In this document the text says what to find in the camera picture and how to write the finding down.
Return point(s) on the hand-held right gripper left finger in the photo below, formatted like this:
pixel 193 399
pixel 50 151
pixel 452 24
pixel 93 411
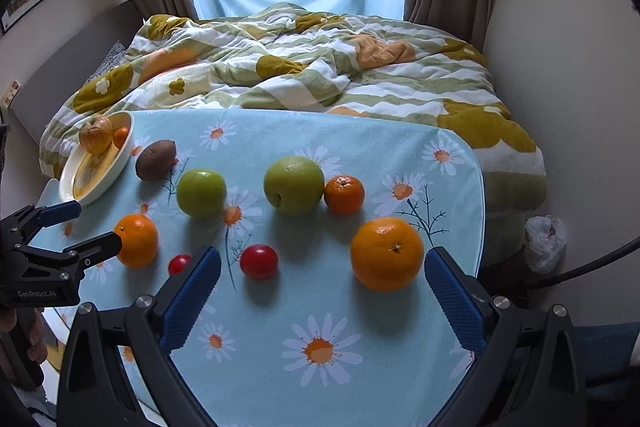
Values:
pixel 192 297

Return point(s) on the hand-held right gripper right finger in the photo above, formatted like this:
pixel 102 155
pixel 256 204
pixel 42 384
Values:
pixel 455 302

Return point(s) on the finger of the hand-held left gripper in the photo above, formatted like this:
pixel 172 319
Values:
pixel 60 212
pixel 97 248

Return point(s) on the small cherry tomato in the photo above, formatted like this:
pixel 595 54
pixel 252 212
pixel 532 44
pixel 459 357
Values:
pixel 179 264

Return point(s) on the medium orange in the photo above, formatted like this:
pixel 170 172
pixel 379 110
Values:
pixel 137 242

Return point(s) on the white and yellow bowl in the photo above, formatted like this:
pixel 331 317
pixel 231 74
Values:
pixel 107 167

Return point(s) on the red tomato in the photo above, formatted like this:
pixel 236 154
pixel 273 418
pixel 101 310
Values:
pixel 258 262

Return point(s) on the large orange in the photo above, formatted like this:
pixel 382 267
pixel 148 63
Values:
pixel 385 254

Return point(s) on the small green apple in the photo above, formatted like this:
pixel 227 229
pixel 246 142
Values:
pixel 200 193

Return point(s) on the brown kiwi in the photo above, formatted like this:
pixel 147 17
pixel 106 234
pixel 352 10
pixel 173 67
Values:
pixel 155 159

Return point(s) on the large green apple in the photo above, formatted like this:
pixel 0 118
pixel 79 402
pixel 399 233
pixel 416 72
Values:
pixel 294 184

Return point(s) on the small tangerine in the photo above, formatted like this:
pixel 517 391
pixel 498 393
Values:
pixel 344 195
pixel 121 137

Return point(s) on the person's left hand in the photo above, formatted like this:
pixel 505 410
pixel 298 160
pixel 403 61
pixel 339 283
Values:
pixel 27 347

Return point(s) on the wrinkled red-yellow apple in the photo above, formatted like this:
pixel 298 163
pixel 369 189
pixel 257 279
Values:
pixel 95 134

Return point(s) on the white plastic bag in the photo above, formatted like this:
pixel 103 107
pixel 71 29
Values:
pixel 545 242

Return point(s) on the grey headboard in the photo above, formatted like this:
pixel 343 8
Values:
pixel 65 57

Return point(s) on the dark blue cloth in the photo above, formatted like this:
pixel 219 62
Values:
pixel 605 352

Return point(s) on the patterned pillow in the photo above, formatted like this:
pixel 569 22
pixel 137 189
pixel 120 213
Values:
pixel 112 54

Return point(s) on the blue daisy tablecloth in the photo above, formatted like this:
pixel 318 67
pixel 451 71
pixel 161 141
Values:
pixel 310 132

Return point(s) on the green and yellow floral blanket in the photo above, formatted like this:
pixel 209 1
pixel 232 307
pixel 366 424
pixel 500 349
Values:
pixel 300 77

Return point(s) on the wall socket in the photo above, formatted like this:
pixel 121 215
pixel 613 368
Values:
pixel 11 91

